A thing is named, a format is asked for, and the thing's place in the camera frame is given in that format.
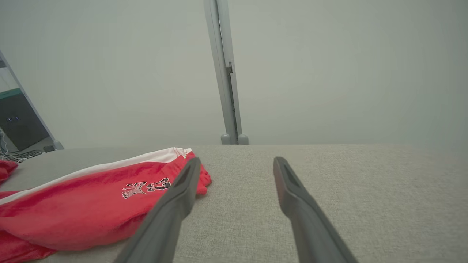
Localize tangled floor cables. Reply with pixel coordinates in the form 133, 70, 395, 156
0, 128, 44, 163

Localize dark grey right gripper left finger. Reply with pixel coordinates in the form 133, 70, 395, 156
113, 157, 203, 263

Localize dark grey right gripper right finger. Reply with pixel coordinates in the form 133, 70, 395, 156
273, 157, 359, 263

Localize grey slanted frame leg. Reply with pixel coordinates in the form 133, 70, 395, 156
0, 49, 64, 150

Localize red shorts with white stripes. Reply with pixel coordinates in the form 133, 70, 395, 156
0, 147, 212, 263

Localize dark equipment cabinet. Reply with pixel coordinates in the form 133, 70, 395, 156
0, 88, 50, 152

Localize grey partition post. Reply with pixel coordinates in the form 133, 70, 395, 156
204, 0, 238, 145
216, 0, 249, 145

